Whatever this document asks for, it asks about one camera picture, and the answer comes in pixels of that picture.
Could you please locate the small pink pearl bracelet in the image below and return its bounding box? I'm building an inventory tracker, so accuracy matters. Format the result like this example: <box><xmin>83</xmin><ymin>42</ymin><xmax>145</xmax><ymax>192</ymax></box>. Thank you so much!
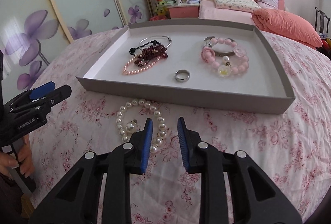
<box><xmin>122</xmin><ymin>54</ymin><xmax>162</xmax><ymax>76</ymax></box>

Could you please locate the white pearl bracelet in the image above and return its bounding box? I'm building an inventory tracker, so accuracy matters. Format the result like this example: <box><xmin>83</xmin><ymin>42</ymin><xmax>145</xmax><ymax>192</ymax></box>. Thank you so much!
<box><xmin>115</xmin><ymin>98</ymin><xmax>167</xmax><ymax>154</ymax></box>

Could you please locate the thin silver bangle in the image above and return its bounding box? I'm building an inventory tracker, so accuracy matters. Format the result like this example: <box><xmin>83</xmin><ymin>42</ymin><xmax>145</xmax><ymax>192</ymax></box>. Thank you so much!
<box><xmin>137</xmin><ymin>35</ymin><xmax>172</xmax><ymax>50</ymax></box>

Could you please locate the dark red garnet bracelet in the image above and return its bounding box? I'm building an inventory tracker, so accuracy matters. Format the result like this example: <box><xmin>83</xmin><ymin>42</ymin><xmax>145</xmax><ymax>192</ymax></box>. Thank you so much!
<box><xmin>133</xmin><ymin>44</ymin><xmax>168</xmax><ymax>68</ymax></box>

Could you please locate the black cord bracelet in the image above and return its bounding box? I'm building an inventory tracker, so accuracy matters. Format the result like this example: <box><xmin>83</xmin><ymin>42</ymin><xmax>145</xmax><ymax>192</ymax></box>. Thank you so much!
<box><xmin>128</xmin><ymin>39</ymin><xmax>159</xmax><ymax>57</ymax></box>

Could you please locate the silver ring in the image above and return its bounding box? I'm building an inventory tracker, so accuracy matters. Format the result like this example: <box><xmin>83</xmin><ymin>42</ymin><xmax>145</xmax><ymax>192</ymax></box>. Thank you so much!
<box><xmin>173</xmin><ymin>69</ymin><xmax>191</xmax><ymax>83</ymax></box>

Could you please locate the pink bead bracelet with flowers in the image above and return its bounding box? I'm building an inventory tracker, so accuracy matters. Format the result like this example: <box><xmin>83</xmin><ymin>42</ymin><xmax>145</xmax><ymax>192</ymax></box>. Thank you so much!
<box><xmin>201</xmin><ymin>37</ymin><xmax>250</xmax><ymax>77</ymax></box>

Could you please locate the wide silver bangle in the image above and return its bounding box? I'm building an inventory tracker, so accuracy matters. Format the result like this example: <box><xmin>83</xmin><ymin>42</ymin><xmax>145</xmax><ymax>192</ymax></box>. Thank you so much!
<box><xmin>203</xmin><ymin>36</ymin><xmax>238</xmax><ymax>54</ymax></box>

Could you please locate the left hand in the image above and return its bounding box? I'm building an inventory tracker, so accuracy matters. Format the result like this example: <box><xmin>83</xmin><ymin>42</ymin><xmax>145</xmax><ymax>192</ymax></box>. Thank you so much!
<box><xmin>0</xmin><ymin>134</ymin><xmax>35</xmax><ymax>179</ymax></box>

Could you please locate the pink floral bedsheet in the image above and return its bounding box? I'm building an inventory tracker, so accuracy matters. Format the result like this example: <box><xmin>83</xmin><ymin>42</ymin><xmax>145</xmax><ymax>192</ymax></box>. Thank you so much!
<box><xmin>25</xmin><ymin>28</ymin><xmax>331</xmax><ymax>224</ymax></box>

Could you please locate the floral sliding wardrobe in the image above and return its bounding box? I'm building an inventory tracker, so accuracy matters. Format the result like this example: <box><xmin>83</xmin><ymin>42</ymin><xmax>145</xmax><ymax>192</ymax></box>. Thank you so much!
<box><xmin>1</xmin><ymin>0</ymin><xmax>150</xmax><ymax>101</ymax></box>

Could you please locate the red waste bin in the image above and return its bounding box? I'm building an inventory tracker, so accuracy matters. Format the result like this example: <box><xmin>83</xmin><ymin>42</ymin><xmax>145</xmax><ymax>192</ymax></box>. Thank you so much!
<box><xmin>149</xmin><ymin>15</ymin><xmax>168</xmax><ymax>21</ymax></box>

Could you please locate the grey shallow cardboard tray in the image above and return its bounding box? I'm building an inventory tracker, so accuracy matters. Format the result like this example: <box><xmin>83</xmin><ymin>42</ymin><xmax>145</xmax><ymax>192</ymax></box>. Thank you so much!
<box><xmin>76</xmin><ymin>19</ymin><xmax>295</xmax><ymax>114</ymax></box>

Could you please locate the pink bedside table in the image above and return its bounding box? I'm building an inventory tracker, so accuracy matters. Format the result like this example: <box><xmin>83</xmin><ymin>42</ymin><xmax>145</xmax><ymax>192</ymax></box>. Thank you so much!
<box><xmin>168</xmin><ymin>3</ymin><xmax>200</xmax><ymax>19</ymax></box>

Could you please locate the pink bed with mattress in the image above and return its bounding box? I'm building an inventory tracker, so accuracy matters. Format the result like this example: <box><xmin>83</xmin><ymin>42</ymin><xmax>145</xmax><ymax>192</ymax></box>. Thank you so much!
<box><xmin>199</xmin><ymin>0</ymin><xmax>255</xmax><ymax>25</ymax></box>

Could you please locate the folded coral duvet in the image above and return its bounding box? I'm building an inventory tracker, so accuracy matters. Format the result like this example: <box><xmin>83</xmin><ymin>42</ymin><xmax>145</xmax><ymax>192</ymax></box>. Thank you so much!
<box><xmin>251</xmin><ymin>8</ymin><xmax>323</xmax><ymax>49</ymax></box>

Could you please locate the dark wooden chair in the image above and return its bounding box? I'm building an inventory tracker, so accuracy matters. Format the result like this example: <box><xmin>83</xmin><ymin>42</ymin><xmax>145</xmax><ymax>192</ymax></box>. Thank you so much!
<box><xmin>314</xmin><ymin>7</ymin><xmax>330</xmax><ymax>34</ymax></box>

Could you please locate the floral pillow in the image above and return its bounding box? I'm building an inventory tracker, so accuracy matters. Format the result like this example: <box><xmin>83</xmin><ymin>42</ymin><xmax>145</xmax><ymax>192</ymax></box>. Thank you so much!
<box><xmin>214</xmin><ymin>0</ymin><xmax>261</xmax><ymax>13</ymax></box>

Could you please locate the small purple cushion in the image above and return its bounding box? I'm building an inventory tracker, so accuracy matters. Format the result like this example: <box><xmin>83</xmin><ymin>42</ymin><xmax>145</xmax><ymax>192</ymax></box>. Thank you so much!
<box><xmin>257</xmin><ymin>0</ymin><xmax>279</xmax><ymax>9</ymax></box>

